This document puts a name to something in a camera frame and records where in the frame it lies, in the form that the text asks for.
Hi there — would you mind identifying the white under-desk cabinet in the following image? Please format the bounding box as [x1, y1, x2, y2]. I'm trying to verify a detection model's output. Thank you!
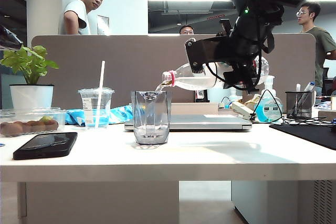
[232, 180, 336, 224]

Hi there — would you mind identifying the clear plastic fruit box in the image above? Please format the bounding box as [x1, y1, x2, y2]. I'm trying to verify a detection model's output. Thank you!
[0, 107, 68, 138]

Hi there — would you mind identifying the clear plastic lidded cup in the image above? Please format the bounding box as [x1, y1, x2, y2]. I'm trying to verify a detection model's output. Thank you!
[77, 87, 116, 131]

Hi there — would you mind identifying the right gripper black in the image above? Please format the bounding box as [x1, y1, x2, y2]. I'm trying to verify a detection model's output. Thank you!
[185, 14, 275, 95]

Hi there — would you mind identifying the black desk mat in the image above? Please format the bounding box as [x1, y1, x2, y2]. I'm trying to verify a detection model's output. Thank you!
[269, 123, 336, 152]

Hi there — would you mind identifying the black mesh pen holder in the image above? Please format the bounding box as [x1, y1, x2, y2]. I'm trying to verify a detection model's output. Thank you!
[285, 90, 316, 121]

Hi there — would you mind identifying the white wall notice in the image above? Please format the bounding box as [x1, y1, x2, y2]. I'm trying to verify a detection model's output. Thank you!
[97, 15, 110, 36]

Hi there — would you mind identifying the brown desk partition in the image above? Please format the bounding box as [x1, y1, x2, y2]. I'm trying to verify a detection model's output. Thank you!
[31, 34, 317, 110]

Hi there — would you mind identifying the brown kiwi fruit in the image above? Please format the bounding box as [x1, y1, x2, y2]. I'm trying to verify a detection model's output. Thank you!
[12, 121, 27, 136]
[26, 120, 47, 134]
[45, 119, 59, 132]
[0, 122, 14, 137]

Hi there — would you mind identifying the white plant pot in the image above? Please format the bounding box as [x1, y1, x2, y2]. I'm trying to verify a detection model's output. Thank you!
[9, 84, 55, 112]

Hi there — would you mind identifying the white drinking straw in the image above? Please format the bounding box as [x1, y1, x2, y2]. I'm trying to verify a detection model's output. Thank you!
[94, 60, 106, 129]

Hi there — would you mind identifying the silver laptop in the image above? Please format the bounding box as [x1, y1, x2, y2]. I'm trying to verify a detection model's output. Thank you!
[124, 113, 253, 132]

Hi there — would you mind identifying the beige laptop riser box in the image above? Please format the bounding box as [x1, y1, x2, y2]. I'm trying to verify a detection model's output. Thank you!
[170, 102, 220, 116]

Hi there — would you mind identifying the blue hand sanitizer pump bottle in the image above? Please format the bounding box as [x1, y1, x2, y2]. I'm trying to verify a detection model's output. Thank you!
[254, 75, 285, 123]

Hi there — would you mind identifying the person behind partition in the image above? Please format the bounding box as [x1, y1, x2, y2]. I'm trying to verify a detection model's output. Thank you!
[179, 24, 196, 36]

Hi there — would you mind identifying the person in pale t-shirt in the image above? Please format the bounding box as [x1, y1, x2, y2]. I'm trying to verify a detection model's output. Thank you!
[62, 0, 108, 36]

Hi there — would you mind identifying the black cable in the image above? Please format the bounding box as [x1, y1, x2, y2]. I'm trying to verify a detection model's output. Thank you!
[252, 89, 336, 126]

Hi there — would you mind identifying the black office chair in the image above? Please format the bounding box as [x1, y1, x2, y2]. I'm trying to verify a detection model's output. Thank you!
[321, 67, 330, 86]

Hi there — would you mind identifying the black smartphone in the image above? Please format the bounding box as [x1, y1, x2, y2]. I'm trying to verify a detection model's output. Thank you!
[12, 132, 79, 161]

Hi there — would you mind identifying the white stapler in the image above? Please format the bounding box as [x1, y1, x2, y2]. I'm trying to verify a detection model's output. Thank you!
[230, 101, 257, 121]

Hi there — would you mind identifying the white desk leg panel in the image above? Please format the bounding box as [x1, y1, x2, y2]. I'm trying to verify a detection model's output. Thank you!
[17, 181, 180, 224]

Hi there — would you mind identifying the green leafy plant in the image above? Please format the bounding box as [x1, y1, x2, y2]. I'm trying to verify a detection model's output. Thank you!
[0, 45, 60, 86]

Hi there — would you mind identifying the person in olive shirt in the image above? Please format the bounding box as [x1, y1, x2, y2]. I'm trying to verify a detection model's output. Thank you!
[296, 1, 336, 96]

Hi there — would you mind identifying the blue patterned cloth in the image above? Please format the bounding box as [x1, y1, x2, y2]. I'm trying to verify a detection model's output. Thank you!
[65, 104, 136, 126]

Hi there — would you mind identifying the mineral water bottle red label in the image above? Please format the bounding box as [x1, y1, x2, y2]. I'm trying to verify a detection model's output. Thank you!
[162, 56, 270, 92]

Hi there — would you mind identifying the faceted clear glass mug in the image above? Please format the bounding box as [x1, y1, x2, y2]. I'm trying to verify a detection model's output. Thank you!
[130, 90, 172, 146]

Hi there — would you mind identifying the white marker blue cap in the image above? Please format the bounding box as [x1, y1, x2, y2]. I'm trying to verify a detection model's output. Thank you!
[303, 81, 316, 93]

